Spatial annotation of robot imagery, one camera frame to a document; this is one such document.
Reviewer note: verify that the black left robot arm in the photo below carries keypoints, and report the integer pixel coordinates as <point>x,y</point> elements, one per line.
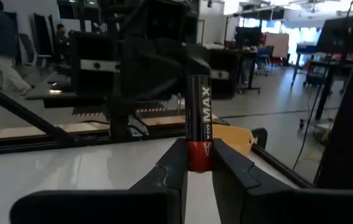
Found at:
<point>117,102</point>

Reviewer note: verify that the blue chair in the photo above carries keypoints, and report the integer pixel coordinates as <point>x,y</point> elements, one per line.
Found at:
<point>263,57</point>

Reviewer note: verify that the black standing desk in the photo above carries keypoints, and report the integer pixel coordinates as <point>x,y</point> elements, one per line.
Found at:
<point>223,62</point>
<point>322,93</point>

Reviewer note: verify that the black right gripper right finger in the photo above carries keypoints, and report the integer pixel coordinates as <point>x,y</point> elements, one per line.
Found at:
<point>245,199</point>

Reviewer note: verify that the pale pink board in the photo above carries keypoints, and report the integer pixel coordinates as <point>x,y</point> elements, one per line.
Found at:
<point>276,45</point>

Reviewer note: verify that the black computer monitor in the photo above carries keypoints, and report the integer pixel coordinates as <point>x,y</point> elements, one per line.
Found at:
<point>248,35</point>
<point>335,34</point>

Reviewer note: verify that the yellow plastic bin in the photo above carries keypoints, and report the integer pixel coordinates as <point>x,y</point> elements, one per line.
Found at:
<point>235,137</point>

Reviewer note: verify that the black aluminium table frame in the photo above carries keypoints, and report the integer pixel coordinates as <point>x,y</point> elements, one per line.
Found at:
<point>24,144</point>

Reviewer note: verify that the grey office chair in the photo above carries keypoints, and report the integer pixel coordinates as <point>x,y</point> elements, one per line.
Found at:
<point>27,46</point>

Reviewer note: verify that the person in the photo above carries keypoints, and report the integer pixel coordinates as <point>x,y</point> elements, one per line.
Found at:
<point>61,40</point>
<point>4,37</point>

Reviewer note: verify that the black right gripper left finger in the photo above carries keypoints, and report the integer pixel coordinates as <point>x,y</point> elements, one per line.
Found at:
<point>161,199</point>

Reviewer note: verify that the red black CVS battery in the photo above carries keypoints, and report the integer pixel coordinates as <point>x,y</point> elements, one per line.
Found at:
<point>199,124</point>

